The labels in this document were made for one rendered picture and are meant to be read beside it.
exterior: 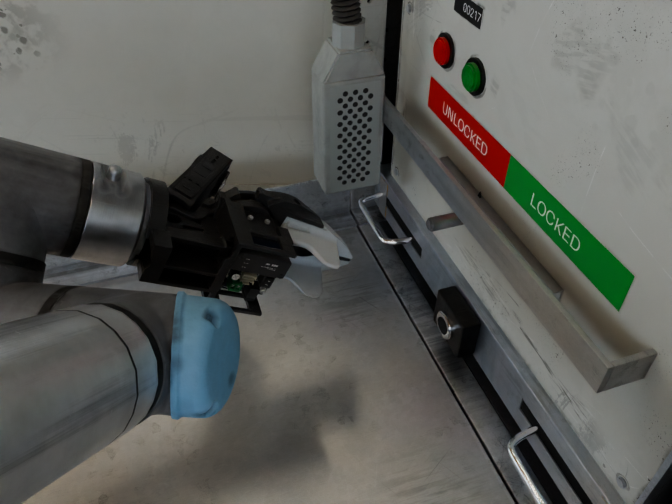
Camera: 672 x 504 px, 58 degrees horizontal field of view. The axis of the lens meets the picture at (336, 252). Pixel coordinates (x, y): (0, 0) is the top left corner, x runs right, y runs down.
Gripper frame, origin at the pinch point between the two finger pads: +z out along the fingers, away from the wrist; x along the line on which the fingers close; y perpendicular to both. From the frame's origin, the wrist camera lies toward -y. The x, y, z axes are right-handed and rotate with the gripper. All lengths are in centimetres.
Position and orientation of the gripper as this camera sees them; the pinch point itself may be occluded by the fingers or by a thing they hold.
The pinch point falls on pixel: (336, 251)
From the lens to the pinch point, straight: 60.2
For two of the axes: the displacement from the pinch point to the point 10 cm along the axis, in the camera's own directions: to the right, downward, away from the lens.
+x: 4.8, -7.4, -4.7
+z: 8.2, 1.9, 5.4
